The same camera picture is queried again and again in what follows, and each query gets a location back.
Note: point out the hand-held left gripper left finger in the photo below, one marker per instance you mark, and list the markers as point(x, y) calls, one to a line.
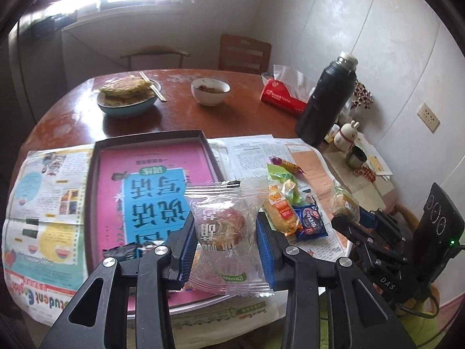
point(185, 247)

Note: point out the stack of pancakes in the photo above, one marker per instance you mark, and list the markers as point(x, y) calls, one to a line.
point(123, 87)

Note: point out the blue cookie packet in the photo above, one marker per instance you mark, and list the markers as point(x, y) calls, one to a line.
point(310, 222)

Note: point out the clear packet of round pastry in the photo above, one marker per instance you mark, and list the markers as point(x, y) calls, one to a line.
point(221, 229)

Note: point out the wooden slat-back chair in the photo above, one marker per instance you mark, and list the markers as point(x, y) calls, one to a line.
point(245, 54)

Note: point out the stack of white envelopes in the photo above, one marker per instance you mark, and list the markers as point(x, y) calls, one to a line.
point(377, 161)

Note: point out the white bowl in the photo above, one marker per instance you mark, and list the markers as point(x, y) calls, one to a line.
point(210, 94)

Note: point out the clear packet of yellow cake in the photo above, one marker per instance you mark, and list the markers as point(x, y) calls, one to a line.
point(343, 203)

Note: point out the yellow-green garment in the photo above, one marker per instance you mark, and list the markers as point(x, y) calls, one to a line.
point(425, 330)

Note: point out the magenta rice roll packet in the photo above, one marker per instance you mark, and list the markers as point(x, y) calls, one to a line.
point(287, 163)

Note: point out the white newspaper with orange panel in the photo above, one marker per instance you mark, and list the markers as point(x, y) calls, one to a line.
point(247, 152)

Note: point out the yellowed paper sheet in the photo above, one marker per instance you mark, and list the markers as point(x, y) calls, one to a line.
point(339, 171)

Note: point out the white and orange bottle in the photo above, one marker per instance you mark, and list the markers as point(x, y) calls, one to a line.
point(332, 133)

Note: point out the white low cabinet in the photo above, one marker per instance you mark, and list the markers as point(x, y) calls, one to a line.
point(90, 47)

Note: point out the colourful newspaper sheet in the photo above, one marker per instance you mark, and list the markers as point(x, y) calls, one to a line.
point(43, 207)

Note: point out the vase of red-white flowers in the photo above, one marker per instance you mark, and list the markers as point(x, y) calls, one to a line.
point(363, 94)

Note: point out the metal cup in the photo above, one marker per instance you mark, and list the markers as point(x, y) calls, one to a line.
point(355, 158)

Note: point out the wall socket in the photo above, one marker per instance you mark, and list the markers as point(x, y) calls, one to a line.
point(428, 117)

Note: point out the black thermos flask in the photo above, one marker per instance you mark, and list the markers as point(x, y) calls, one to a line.
point(327, 101)

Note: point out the black appliance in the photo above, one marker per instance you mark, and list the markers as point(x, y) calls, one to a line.
point(54, 24)

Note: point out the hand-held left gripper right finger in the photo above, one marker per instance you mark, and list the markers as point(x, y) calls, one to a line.
point(267, 252)

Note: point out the red tissue box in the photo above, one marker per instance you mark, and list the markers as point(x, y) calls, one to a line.
point(283, 96)

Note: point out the wooden chopstick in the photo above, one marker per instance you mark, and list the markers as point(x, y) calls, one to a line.
point(155, 88)
point(152, 86)

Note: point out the blue plate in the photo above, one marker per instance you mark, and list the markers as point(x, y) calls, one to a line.
point(127, 109)

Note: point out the shallow box with pink print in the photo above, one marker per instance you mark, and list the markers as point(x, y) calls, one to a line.
point(152, 163)

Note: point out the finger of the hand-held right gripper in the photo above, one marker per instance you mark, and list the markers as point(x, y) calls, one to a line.
point(363, 238)
point(381, 221)

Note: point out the white rabbit figurine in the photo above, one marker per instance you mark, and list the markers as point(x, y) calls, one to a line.
point(345, 138)

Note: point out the lime green snack packet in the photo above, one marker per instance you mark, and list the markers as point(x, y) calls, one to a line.
point(279, 180)

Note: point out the yellow bread snack packet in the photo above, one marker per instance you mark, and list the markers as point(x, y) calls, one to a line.
point(279, 209)

